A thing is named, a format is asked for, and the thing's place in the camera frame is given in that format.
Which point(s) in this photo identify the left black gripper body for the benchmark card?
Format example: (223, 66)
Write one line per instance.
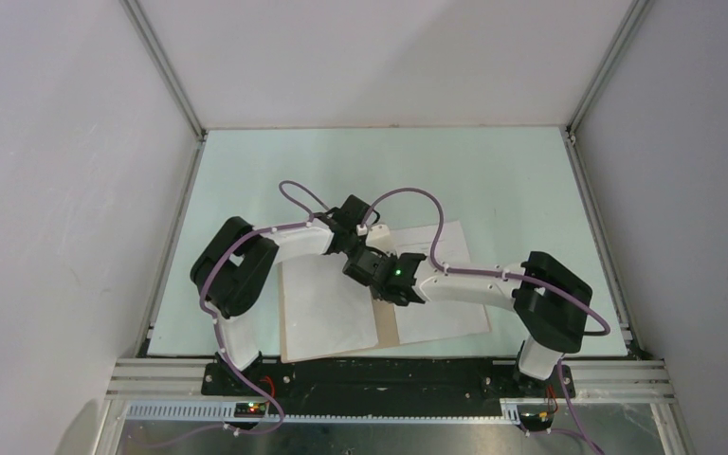
(356, 242)

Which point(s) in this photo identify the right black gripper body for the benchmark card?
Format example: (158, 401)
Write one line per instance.
(392, 258)

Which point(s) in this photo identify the brown cardboard folder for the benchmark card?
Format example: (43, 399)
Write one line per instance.
(385, 323)

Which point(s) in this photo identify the printed white paper sheet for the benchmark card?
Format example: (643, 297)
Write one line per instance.
(437, 320)

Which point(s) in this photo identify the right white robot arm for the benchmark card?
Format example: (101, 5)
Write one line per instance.
(550, 301)

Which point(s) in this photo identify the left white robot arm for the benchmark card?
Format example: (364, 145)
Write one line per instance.
(231, 272)

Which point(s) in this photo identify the left circuit board with LEDs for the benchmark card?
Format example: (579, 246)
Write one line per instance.
(250, 410)

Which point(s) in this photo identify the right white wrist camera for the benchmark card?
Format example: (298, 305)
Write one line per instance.
(377, 236)

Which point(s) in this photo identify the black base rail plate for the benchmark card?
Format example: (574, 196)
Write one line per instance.
(386, 386)

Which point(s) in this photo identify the right circuit board with wires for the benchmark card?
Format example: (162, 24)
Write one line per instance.
(533, 419)

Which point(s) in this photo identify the aluminium frame rail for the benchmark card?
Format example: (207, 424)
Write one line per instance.
(157, 379)

